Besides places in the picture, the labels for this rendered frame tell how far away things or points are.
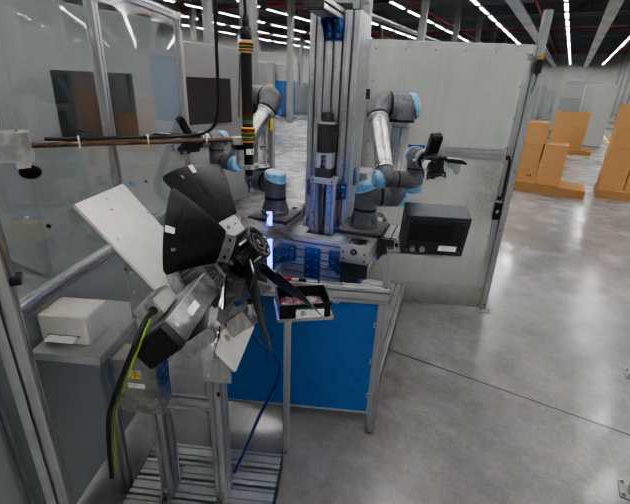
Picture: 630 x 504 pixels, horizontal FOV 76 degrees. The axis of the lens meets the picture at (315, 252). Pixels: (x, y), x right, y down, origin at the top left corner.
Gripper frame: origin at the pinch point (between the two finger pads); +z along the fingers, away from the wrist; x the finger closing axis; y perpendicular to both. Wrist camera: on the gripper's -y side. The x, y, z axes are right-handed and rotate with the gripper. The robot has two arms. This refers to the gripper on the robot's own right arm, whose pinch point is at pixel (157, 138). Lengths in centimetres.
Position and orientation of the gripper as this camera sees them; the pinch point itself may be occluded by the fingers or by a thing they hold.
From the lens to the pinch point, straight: 196.6
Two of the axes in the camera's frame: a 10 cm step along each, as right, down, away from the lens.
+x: -7.0, -4.2, 5.8
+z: -7.0, 2.5, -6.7
